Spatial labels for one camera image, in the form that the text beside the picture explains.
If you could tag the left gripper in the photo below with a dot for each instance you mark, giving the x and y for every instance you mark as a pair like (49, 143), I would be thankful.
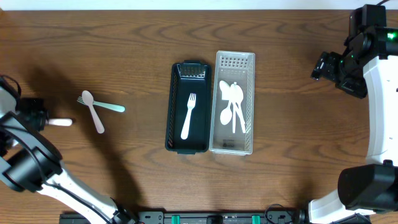
(40, 115)

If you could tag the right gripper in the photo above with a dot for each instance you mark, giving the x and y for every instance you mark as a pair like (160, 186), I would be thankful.
(328, 68)

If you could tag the white fork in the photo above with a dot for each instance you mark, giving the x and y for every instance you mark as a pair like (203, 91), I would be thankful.
(190, 106)
(59, 122)

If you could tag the clear perforated plastic basket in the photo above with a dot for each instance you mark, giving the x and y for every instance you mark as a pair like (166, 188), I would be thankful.
(233, 67)

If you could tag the white spoon horizontal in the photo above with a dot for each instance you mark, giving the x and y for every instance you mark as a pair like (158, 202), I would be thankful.
(238, 100)

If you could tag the white spoon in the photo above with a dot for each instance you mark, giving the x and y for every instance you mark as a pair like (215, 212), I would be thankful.
(234, 95)
(88, 100)

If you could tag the white spoon vertical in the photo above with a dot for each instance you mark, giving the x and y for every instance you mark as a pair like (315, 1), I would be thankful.
(233, 100)

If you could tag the white spoon angled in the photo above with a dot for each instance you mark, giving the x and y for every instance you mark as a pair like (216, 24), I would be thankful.
(226, 114)

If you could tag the black perforated plastic basket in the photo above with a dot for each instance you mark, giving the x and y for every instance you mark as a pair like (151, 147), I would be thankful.
(187, 77)

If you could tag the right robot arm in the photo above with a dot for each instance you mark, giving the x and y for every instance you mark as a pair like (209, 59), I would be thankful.
(366, 69)

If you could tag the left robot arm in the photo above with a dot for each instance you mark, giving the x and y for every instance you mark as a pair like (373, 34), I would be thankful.
(39, 166)

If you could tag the mint green plastic fork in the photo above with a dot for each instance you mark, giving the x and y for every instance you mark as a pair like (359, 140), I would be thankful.
(117, 108)

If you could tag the white label sticker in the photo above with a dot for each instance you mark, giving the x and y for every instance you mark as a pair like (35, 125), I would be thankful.
(225, 94)

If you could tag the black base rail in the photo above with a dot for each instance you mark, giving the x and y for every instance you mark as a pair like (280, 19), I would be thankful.
(274, 214)

